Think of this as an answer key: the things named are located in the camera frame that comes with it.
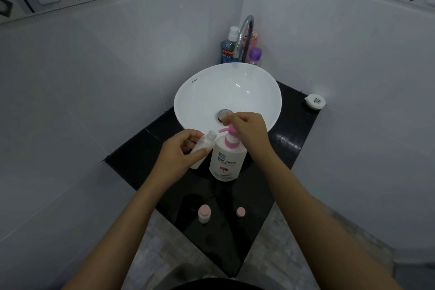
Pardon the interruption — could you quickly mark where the person's left hand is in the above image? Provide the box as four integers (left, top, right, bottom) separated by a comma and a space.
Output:
159, 129, 206, 182

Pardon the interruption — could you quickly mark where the person's right hand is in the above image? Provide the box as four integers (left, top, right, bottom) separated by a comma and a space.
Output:
226, 112, 273, 162

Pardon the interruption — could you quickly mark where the small clear travel bottle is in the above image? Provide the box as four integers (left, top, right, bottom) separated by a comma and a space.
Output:
189, 130, 217, 169

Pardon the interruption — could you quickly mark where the white pink pump bottle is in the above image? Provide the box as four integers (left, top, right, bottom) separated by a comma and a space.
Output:
208, 124, 248, 182

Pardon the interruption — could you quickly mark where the person's right forearm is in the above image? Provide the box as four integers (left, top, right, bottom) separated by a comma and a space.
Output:
251, 151, 406, 290

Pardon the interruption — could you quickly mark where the person's left forearm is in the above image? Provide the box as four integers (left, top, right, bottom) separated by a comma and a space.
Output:
63, 161, 187, 290

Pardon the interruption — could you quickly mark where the white ceramic sink basin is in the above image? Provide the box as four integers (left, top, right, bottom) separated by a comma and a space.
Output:
174, 63, 283, 134

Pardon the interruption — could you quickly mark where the small white pink-capped bottle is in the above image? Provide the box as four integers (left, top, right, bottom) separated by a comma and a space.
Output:
198, 204, 211, 224

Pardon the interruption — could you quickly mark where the purple capped bottle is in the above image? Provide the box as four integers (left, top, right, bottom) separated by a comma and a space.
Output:
247, 47, 263, 66

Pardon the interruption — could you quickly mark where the blue mouthwash bottle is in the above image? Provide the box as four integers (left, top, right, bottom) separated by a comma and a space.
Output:
220, 26, 240, 65

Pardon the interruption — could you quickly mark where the white round flat container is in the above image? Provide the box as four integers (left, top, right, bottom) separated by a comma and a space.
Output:
304, 94, 326, 110

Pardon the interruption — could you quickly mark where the chrome curved faucet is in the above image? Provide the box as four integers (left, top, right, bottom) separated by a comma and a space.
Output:
236, 15, 255, 63

